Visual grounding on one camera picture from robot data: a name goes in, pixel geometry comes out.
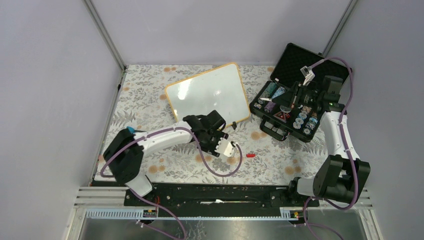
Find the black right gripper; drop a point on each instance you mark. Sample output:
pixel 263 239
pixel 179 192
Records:
pixel 288 98

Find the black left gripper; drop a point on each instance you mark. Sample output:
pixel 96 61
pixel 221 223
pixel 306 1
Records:
pixel 211 149

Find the yellow framed whiteboard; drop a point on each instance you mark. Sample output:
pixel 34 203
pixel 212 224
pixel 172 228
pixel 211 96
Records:
pixel 220 89

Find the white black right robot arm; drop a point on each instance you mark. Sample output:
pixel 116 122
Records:
pixel 343 174

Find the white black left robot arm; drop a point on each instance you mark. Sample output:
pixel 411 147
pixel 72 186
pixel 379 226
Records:
pixel 125 153

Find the black poker chip case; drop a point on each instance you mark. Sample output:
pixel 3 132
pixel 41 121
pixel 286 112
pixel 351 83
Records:
pixel 274 122

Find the loose blue lego brick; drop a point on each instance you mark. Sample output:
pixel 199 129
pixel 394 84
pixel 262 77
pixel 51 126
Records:
pixel 131 129

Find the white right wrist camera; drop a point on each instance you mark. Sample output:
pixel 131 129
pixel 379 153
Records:
pixel 308 75

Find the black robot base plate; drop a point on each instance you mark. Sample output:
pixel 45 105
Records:
pixel 168 196

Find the grey slotted cable duct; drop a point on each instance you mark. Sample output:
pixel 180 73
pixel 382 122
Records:
pixel 272 214

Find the aluminium frame rail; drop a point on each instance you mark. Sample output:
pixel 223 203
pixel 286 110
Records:
pixel 104 33

